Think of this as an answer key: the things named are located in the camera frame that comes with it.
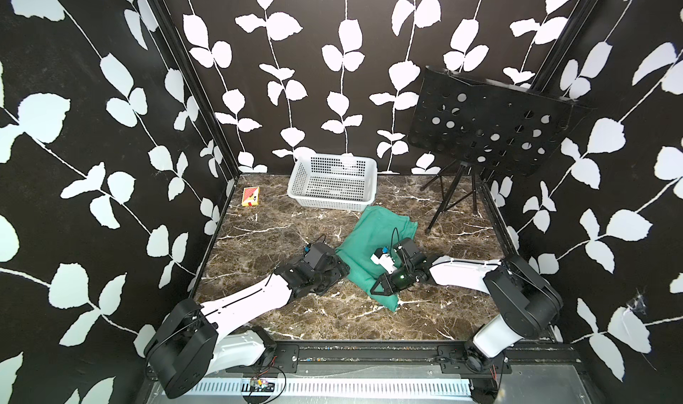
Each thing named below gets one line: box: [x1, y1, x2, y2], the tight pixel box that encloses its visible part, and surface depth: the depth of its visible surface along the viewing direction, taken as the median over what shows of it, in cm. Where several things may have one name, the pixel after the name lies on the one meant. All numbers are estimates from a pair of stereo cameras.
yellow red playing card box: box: [241, 186, 260, 207], surface depth 113 cm
